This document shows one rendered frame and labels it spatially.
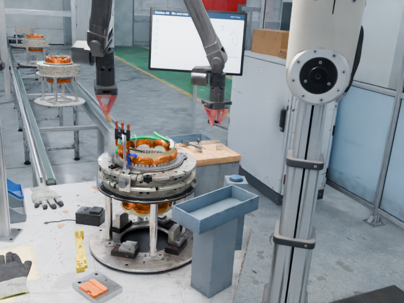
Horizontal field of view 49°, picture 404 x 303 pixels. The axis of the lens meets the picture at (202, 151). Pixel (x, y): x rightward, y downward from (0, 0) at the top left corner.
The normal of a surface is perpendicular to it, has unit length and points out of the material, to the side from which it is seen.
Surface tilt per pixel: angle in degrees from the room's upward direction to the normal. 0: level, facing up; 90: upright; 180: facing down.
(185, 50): 83
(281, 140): 90
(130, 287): 0
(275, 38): 90
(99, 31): 122
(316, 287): 0
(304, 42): 109
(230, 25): 83
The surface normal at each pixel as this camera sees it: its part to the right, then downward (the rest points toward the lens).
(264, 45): -0.83, 0.13
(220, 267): 0.70, 0.26
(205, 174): 0.45, 0.31
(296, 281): -0.22, 0.29
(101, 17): -0.14, 0.68
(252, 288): 0.06, -0.95
